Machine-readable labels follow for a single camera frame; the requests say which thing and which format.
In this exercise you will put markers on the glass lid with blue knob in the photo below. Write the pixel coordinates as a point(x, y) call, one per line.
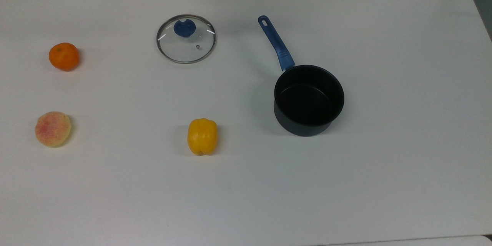
point(186, 52)

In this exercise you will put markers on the yellow bell pepper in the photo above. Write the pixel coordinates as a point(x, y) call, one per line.
point(202, 136)

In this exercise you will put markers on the orange mandarin fruit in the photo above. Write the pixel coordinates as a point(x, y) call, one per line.
point(63, 57)

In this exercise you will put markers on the pink yellow peach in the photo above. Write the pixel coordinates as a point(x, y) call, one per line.
point(52, 128)

